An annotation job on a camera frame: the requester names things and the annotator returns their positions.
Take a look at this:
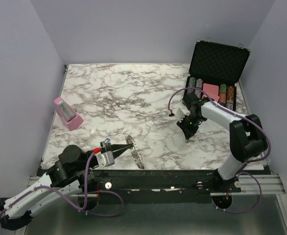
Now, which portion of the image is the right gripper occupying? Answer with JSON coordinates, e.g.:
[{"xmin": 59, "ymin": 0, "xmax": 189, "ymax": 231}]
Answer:
[{"xmin": 176, "ymin": 113, "xmax": 202, "ymax": 140}]

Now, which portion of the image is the metal key ring disc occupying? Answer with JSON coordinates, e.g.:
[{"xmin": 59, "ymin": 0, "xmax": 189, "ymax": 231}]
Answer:
[{"xmin": 125, "ymin": 135, "xmax": 145, "ymax": 169}]

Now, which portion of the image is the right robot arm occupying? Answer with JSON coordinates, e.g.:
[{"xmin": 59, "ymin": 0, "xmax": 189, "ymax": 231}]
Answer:
[{"xmin": 174, "ymin": 93, "xmax": 269, "ymax": 192}]

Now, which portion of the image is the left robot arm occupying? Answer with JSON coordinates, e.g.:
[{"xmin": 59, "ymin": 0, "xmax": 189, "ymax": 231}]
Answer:
[{"xmin": 0, "ymin": 141, "xmax": 134, "ymax": 231}]

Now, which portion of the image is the pink playing card deck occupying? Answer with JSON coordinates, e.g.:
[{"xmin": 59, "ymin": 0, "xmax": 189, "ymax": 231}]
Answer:
[{"xmin": 202, "ymin": 83, "xmax": 219, "ymax": 101}]

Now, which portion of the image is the pink metronome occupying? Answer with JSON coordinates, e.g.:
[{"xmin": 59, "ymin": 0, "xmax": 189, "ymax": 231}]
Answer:
[{"xmin": 54, "ymin": 97, "xmax": 84, "ymax": 131}]

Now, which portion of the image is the black poker chip case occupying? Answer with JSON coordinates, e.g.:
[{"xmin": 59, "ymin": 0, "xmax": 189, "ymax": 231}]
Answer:
[{"xmin": 185, "ymin": 40, "xmax": 250, "ymax": 111}]

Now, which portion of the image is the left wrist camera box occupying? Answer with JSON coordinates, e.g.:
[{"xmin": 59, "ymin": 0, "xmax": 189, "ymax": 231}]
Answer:
[{"xmin": 96, "ymin": 151, "xmax": 115, "ymax": 168}]

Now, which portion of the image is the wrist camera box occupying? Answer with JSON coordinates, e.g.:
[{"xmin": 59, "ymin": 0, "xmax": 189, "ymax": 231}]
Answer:
[
  {"xmin": 174, "ymin": 108, "xmax": 189, "ymax": 122},
  {"xmin": 96, "ymin": 151, "xmax": 115, "ymax": 168}
]

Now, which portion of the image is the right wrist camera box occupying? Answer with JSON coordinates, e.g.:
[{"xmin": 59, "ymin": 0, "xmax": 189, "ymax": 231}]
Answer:
[{"xmin": 174, "ymin": 108, "xmax": 189, "ymax": 122}]

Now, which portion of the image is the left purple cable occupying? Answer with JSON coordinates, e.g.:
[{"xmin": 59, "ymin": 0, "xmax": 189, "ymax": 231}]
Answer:
[{"xmin": 0, "ymin": 150, "xmax": 125, "ymax": 222}]

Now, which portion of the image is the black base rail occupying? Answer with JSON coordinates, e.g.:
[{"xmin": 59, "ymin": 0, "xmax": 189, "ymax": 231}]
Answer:
[{"xmin": 86, "ymin": 169, "xmax": 241, "ymax": 204}]

